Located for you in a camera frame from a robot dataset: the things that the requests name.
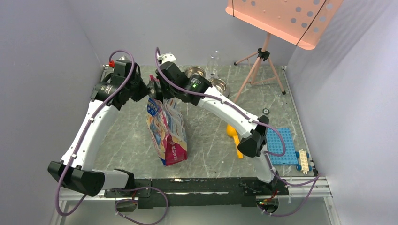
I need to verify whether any colourful pet food bag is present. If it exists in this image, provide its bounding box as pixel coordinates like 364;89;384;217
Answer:
146;75;188;166

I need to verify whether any yellow plastic scoop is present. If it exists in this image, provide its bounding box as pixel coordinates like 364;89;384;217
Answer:
226;124;244;159

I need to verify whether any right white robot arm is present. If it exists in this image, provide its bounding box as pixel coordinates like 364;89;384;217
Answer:
154;49;277;195

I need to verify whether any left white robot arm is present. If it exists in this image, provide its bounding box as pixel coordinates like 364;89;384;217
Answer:
47;60;148;197

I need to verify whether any grey double pet bowl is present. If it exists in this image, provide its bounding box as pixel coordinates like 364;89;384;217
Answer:
184;66;230;98

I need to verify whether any pink music stand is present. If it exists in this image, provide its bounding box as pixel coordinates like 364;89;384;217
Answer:
225;0;343;102

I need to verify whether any white toy brick car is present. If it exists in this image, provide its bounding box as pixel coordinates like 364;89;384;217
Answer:
295;150;312;174

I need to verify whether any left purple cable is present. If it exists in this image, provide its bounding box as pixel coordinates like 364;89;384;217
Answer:
54;49;136;217

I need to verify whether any purple cable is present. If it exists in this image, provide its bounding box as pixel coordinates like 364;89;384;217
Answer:
154;47;321;218
54;49;136;217

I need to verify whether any blue building base plate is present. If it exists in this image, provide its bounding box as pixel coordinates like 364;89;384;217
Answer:
266;127;298;165

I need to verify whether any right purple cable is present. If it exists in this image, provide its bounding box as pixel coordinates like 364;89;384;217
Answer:
154;47;321;218

